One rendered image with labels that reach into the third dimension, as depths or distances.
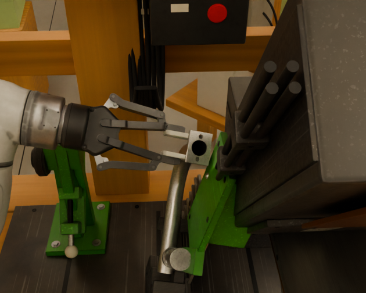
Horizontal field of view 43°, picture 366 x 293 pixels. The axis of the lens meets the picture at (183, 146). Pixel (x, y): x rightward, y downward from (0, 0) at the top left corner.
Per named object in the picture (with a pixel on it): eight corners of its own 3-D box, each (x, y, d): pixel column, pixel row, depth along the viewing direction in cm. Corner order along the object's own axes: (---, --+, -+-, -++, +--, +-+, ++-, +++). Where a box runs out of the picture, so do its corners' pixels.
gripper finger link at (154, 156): (99, 131, 75) (96, 140, 75) (164, 154, 77) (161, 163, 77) (98, 134, 79) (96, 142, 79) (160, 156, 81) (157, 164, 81)
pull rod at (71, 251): (78, 260, 98) (74, 243, 94) (64, 261, 98) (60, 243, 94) (81, 240, 102) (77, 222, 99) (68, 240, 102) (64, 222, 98)
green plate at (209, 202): (235, 272, 81) (281, 187, 69) (189, 266, 80) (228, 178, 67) (227, 222, 90) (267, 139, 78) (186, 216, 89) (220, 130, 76)
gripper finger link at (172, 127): (154, 129, 80) (157, 112, 80) (182, 134, 81) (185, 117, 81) (155, 128, 78) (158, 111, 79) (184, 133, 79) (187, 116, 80)
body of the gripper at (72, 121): (57, 147, 72) (116, 158, 74) (67, 95, 73) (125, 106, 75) (59, 151, 79) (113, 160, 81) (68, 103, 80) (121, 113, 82)
